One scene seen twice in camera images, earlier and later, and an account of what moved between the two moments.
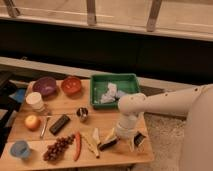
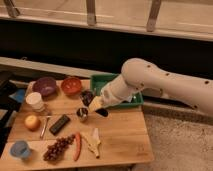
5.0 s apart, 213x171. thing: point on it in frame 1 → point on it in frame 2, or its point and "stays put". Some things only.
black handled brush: [138, 140] → [87, 97]
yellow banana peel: [92, 140] stays put
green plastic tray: [125, 82] stays put
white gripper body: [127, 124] → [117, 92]
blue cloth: [19, 95] stays put
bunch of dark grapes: [60, 145] stays put
